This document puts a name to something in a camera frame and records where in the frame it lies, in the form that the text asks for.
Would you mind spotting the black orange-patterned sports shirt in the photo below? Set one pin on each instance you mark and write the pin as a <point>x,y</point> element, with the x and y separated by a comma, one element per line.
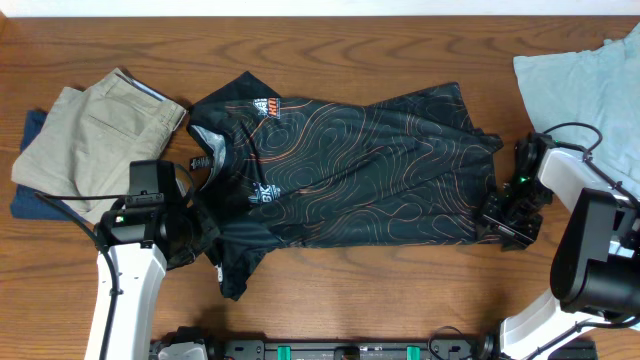
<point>296,172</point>

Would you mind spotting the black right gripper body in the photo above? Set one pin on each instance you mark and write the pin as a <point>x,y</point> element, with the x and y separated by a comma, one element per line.
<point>517,217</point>

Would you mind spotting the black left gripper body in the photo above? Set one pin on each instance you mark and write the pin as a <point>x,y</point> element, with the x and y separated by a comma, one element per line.
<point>186,234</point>

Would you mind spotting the folded khaki trousers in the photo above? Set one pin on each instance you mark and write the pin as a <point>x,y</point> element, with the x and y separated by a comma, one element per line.
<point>89,139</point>

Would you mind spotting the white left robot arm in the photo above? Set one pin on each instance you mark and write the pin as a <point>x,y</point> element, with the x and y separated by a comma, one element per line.
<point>138,244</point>

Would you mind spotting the light grey t-shirt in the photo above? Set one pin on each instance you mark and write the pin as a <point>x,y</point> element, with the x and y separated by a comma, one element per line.
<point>596,87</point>

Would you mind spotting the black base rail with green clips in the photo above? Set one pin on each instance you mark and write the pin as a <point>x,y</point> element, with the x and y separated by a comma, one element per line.
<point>350,351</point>

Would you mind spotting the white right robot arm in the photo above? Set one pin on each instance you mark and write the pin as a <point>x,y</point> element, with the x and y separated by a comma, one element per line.
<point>594,276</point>

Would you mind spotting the folded navy blue garment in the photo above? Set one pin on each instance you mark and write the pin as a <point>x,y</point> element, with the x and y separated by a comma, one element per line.
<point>25,205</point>

